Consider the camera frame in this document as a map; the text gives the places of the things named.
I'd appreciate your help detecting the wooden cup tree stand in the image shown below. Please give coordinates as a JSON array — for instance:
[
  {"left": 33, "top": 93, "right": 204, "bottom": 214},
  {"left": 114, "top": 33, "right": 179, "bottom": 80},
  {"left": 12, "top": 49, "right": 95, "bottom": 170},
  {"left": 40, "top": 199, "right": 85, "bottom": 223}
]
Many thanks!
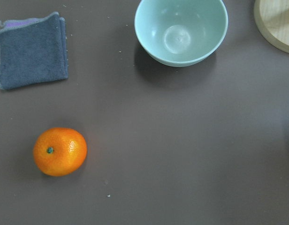
[{"left": 253, "top": 0, "right": 289, "bottom": 53}]

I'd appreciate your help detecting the orange mandarin fruit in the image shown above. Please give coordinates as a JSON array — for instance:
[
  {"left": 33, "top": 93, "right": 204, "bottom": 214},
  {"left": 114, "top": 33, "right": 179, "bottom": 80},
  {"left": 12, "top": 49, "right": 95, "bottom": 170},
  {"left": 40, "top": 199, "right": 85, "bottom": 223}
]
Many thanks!
[{"left": 33, "top": 127, "right": 87, "bottom": 177}]

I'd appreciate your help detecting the dark grey folded cloth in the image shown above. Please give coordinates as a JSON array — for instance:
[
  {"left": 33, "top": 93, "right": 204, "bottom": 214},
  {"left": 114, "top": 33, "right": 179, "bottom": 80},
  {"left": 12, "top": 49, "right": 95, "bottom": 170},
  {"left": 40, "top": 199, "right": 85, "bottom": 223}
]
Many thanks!
[{"left": 0, "top": 12, "right": 68, "bottom": 90}]

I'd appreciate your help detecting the green ceramic bowl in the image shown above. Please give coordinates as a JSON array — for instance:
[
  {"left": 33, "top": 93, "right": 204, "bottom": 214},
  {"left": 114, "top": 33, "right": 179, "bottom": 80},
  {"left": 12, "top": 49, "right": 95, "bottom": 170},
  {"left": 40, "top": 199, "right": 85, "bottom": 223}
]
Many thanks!
[{"left": 134, "top": 0, "right": 228, "bottom": 67}]

